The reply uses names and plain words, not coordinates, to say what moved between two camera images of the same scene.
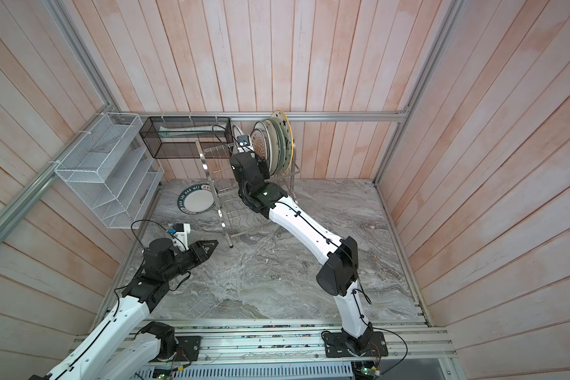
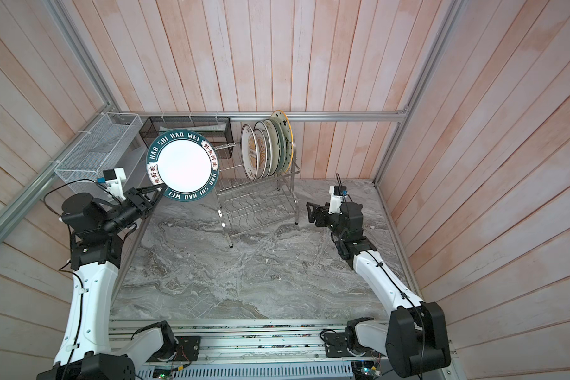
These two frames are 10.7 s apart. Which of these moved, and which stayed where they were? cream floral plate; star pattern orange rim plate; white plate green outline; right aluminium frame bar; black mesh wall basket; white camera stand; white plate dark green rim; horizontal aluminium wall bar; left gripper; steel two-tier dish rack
Moved: left gripper; white plate dark green rim; white camera stand
Stayed: steel two-tier dish rack; star pattern orange rim plate; white plate green outline; right aluminium frame bar; horizontal aluminium wall bar; cream floral plate; black mesh wall basket
